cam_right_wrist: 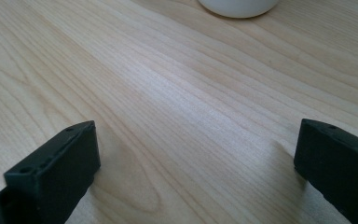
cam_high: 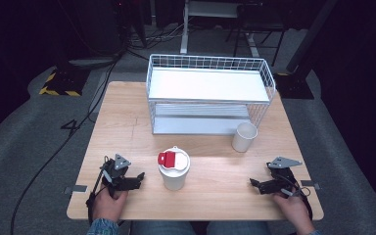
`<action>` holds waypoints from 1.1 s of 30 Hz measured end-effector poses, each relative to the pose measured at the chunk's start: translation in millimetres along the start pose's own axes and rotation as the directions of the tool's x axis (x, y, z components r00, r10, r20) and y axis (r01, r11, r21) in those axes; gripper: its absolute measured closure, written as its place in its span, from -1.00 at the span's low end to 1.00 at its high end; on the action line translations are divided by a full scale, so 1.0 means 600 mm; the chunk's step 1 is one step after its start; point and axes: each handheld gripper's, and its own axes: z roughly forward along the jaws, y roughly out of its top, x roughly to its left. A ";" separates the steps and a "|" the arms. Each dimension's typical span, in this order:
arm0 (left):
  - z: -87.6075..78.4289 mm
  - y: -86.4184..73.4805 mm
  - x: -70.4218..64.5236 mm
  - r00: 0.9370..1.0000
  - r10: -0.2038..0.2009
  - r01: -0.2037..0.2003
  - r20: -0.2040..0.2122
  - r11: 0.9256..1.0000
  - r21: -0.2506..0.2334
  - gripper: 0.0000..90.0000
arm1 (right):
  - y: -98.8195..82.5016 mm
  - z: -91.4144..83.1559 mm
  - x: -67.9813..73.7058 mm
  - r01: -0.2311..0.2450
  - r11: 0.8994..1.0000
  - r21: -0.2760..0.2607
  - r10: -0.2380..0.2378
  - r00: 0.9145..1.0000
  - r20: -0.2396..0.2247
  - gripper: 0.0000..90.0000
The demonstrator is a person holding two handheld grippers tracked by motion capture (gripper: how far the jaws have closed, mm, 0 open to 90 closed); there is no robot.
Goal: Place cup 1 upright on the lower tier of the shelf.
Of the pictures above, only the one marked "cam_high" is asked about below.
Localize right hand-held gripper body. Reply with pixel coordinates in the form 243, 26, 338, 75
263, 156, 304, 198

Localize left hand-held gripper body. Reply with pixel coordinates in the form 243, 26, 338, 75
99, 153, 137, 200

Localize white cup with red lid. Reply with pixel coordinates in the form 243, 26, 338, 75
157, 145, 191, 192

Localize white wire shelf rack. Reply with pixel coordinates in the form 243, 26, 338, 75
145, 53, 277, 136

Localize person's left hand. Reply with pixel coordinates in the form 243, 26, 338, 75
92, 186, 129, 223

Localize person's right hand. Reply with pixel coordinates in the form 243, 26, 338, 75
271, 190, 316, 235

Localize grey tape strip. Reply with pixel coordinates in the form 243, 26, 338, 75
64, 184, 88, 195
300, 179, 321, 191

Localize person's right leg in jeans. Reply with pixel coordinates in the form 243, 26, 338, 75
207, 220, 272, 235

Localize person's leg in jeans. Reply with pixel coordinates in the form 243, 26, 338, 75
207, 220, 272, 235
129, 220, 193, 235

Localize person's left leg in jeans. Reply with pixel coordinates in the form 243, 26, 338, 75
129, 220, 193, 235

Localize black stand with base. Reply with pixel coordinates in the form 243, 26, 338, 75
273, 0, 340, 100

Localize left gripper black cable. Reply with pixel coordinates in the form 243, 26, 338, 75
85, 155, 112, 226

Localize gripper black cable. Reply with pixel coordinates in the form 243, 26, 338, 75
282, 174, 314, 220
85, 155, 112, 226

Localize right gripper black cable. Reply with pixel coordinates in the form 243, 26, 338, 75
282, 174, 314, 220

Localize long black floor cable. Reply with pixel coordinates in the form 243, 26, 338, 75
9, 57, 121, 235

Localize black yellow striped base plate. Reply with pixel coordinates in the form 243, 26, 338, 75
38, 67, 91, 98

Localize bundle of floor cables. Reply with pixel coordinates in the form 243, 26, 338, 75
123, 22, 185, 52

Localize white metal desk frame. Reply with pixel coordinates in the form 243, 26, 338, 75
179, 0, 240, 55

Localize black metal chair frame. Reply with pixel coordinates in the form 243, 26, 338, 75
224, 2, 291, 68

